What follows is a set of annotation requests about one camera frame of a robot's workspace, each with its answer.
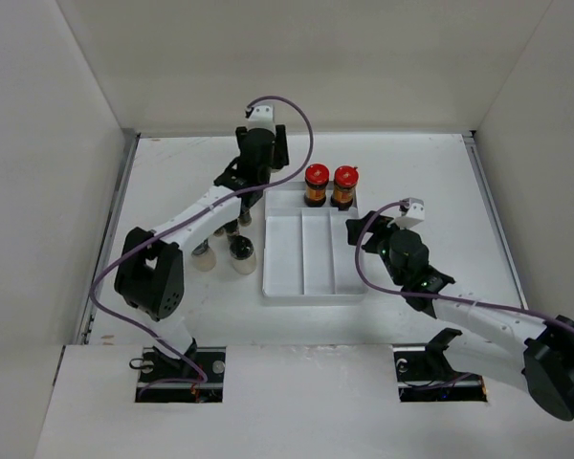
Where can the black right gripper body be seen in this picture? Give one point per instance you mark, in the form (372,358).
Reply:
(383,228)

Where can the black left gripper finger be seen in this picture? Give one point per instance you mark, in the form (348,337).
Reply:
(280,148)
(241,133)

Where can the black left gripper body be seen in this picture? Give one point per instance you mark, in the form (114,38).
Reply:
(265,178)

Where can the small black-cap spice bottle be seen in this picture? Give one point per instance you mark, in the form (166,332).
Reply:
(245,217)

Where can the red-lid chili sauce jar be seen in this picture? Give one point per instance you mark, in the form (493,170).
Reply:
(346,178)

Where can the dome-top black pepper grinder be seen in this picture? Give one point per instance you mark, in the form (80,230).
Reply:
(243,255)

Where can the clear-top salt grinder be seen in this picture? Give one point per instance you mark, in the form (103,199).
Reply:
(203,257)

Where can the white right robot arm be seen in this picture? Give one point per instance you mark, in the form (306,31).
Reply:
(527,350)

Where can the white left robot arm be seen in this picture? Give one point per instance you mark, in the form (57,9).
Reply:
(151,277)

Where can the white plastic organizer tray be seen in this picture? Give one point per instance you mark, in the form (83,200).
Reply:
(307,259)

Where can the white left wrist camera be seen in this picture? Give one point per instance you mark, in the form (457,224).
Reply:
(261,117)

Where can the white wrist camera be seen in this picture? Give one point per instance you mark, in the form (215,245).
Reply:
(261,117)
(412,213)

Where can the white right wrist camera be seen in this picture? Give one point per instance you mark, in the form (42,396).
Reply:
(412,213)

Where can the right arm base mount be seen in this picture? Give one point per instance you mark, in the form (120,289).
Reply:
(424,375)

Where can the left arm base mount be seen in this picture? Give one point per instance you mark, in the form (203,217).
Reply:
(164,380)

